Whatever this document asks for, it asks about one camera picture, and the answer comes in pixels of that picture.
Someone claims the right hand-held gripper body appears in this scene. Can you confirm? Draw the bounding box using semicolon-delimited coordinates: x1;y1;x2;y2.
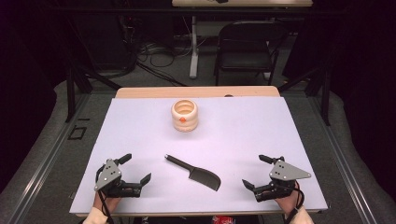
252;156;312;203

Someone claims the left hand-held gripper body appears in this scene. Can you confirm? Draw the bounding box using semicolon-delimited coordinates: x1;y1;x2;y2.
93;158;143;199

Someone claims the dark grey knife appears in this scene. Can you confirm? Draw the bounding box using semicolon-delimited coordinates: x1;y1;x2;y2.
163;153;222;192

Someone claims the cream ribbed holder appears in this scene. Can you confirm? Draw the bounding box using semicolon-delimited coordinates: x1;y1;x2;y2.
170;98;199;133

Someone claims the person's left hand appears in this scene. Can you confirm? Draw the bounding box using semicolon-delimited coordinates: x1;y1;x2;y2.
92;190;122;216

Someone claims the person's right hand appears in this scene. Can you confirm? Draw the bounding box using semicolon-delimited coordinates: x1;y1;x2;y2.
274;186;304;216

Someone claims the white table mat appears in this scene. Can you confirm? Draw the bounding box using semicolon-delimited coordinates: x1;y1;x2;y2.
68;96;329;215

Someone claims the red packet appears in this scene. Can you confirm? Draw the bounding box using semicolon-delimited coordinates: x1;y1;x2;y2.
212;215;236;224

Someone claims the black metal stand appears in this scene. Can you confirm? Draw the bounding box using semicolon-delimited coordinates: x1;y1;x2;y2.
64;60;123;124
276;66;332;127

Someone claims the wooden table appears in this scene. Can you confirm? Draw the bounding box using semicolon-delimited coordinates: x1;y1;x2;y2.
76;86;321;217

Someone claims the black folding chair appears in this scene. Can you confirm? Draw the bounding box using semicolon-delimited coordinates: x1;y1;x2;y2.
213;20;289;87

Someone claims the dark curtain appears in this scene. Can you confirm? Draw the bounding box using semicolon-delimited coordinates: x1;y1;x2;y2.
330;0;396;200
0;0;59;194

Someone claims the wooden desk with white leg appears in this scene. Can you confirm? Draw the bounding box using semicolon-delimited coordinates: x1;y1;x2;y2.
171;0;314;79

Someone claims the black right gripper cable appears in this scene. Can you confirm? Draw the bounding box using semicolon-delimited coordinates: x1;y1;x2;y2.
284;180;305;224

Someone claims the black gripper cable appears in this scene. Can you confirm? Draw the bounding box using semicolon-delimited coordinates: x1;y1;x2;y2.
94;164;116;224
284;180;305;224

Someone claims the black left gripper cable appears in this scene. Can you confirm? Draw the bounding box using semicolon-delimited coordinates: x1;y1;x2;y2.
94;164;116;224

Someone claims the metal floor rail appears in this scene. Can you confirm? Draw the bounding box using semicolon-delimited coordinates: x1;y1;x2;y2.
306;92;379;224
6;92;92;224

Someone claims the black floor cable bundle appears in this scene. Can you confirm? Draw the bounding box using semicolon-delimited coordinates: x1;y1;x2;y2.
122;15;190;88

